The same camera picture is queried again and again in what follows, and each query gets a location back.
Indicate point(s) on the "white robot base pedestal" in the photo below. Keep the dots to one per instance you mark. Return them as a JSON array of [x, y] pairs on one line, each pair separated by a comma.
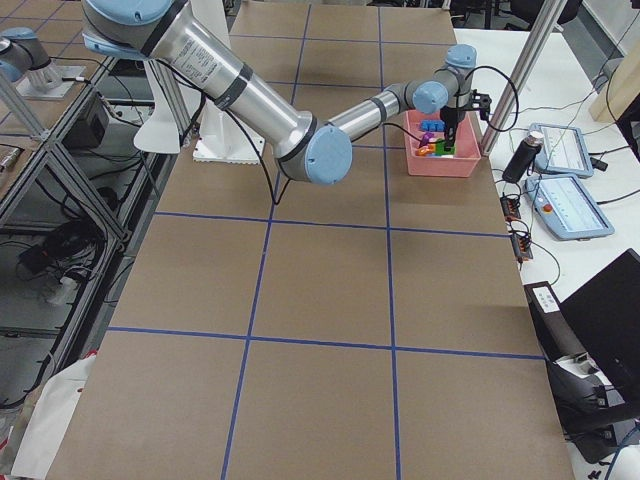
[[167, 130]]

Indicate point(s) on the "purple long block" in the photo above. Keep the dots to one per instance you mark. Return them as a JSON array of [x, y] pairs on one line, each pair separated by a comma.
[[427, 138]]

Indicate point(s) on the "orange single-stud block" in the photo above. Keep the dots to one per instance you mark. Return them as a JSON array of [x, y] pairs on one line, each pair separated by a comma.
[[424, 151]]

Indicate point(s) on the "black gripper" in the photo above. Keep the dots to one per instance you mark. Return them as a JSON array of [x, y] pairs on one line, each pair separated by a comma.
[[451, 117]]

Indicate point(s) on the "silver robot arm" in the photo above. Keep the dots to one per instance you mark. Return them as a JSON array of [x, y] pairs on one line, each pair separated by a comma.
[[304, 149], [21, 52]]

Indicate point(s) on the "teach pendant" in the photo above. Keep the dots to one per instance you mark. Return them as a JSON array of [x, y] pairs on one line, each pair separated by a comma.
[[564, 151], [566, 208]]

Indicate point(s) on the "long blue four-stud block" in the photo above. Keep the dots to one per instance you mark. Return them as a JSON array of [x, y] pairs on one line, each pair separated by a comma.
[[431, 125]]

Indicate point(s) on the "aluminium frame profile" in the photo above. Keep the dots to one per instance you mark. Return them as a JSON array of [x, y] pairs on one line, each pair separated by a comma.
[[537, 38]]

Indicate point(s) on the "pink plastic box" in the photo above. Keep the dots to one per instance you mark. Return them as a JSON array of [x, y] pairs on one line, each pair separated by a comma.
[[461, 164]]

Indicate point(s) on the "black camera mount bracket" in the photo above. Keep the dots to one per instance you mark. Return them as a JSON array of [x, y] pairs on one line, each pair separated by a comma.
[[481, 103]]

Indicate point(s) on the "white plastic bag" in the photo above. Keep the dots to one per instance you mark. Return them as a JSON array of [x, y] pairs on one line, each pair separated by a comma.
[[50, 419]]

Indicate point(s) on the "black laptop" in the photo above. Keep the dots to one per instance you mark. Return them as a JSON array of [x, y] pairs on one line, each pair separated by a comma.
[[604, 315]]

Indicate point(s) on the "upper teach pendant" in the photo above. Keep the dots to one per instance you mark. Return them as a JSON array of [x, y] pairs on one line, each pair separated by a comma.
[[564, 151]]

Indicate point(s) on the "lower teach pendant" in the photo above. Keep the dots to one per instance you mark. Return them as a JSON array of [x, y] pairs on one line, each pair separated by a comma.
[[566, 208]]

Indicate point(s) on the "black water bottle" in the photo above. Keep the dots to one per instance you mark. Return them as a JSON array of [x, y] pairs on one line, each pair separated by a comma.
[[523, 156]]

